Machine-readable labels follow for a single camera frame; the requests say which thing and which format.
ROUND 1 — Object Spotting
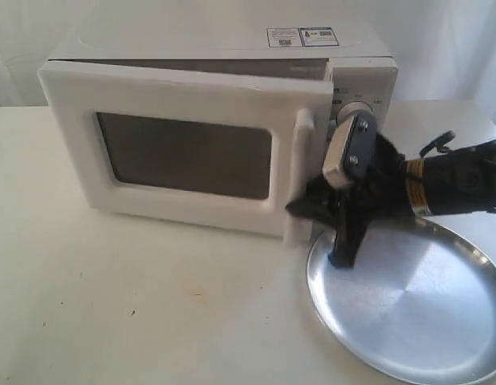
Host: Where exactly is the white microwave oven body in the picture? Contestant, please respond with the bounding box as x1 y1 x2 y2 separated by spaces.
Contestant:
49 19 398 124

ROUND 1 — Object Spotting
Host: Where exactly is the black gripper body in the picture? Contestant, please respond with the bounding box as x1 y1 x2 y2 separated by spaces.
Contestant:
335 134 414 231

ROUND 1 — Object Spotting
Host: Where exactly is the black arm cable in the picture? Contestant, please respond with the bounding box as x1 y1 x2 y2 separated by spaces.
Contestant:
417 129 457 157

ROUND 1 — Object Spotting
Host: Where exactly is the blue white label sticker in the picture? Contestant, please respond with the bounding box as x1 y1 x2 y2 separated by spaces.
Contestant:
266 26 339 48

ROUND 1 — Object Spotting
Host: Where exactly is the white microwave door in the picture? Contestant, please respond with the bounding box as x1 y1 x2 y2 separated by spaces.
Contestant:
39 61 333 244

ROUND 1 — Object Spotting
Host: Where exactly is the round stainless steel plate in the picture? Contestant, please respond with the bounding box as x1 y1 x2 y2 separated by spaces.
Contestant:
306 220 496 384

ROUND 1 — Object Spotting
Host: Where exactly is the upper white control knob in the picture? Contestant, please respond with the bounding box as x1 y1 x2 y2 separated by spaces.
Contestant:
335 101 372 125

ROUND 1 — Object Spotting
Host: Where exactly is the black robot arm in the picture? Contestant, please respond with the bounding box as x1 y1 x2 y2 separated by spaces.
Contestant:
286 135 496 268

